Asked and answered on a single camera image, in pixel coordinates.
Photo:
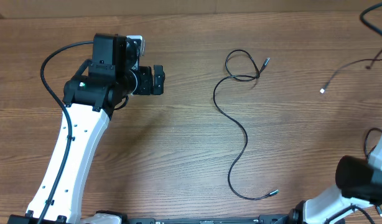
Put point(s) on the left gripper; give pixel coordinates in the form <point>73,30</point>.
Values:
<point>146,87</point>

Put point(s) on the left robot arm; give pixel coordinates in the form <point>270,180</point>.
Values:
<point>100,86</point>

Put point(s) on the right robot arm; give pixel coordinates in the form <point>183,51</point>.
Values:
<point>358,185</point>

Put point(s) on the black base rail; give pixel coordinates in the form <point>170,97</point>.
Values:
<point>261,219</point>

